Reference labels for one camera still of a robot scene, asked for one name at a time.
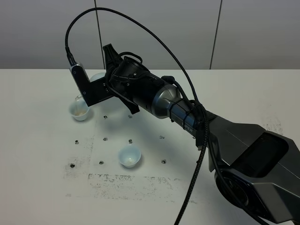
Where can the near light blue teacup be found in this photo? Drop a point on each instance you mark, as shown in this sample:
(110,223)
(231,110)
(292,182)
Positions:
(129,156)

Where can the light blue porcelain teapot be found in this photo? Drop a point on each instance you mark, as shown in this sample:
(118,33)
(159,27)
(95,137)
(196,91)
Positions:
(93,78)

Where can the far light blue teacup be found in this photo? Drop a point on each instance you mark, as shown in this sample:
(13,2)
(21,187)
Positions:
(79,110)

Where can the light blue teacup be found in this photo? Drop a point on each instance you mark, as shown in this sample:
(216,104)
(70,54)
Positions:
(129,156)
(79,110)

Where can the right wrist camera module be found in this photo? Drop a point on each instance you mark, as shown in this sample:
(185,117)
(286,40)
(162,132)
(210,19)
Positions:
(92,92)

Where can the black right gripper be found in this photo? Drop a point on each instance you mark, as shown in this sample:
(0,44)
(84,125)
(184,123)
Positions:
(122,69)

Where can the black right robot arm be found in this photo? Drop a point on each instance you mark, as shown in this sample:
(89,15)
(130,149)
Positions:
(255,169)

